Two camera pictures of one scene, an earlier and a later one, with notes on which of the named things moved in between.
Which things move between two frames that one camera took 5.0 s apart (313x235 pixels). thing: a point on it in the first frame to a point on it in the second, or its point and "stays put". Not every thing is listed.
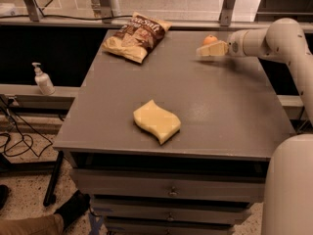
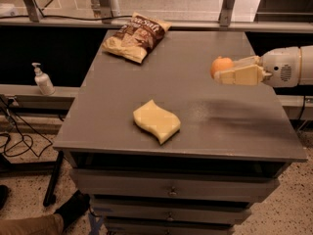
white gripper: [234, 45] to [281, 68]
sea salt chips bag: [135, 38] stays put
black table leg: [50, 197] stays put
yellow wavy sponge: [160, 122] stays put
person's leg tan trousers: [43, 225] stays put
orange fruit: [209, 39] to [220, 64]
